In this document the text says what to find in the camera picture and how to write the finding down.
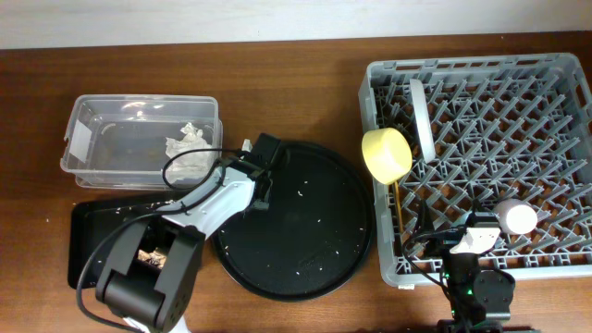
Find pink cup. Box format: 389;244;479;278
493;199;538;235

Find white napkin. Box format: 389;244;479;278
166;123;216;185

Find yellow bowl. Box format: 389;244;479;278
362;128;413;185

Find grey plate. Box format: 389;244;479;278
410;79;436;163

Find food scraps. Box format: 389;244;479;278
137;248;167;269

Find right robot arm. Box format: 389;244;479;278
413;201;515;333

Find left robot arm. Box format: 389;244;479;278
80;133;281;332

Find grey dishwasher rack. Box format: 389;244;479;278
358;53;591;287

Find round black tray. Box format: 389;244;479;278
211;142;375;302

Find clear plastic bin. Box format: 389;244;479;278
60;94;223;191

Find black rectangular tray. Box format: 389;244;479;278
68;191;182;289

